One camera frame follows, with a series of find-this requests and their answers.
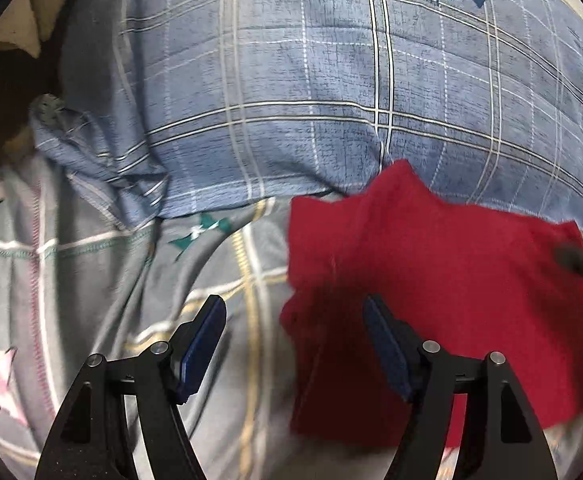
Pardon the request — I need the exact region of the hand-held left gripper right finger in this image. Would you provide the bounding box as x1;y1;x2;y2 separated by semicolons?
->
363;295;558;480

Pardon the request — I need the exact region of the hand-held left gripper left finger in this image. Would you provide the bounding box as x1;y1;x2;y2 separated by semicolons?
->
35;294;228;480

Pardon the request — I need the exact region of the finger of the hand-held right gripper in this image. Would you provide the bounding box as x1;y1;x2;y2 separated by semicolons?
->
554;242;583;293

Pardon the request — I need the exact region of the dark red garment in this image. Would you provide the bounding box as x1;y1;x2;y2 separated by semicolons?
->
278;159;583;448

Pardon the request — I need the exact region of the grey star print bedsheet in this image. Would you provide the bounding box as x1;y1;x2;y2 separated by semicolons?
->
0;160;583;480

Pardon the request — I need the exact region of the blue plaid pillow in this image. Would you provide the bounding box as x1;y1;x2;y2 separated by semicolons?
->
28;0;583;231

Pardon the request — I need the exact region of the cream cloth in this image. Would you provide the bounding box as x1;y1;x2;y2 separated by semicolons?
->
0;0;72;91

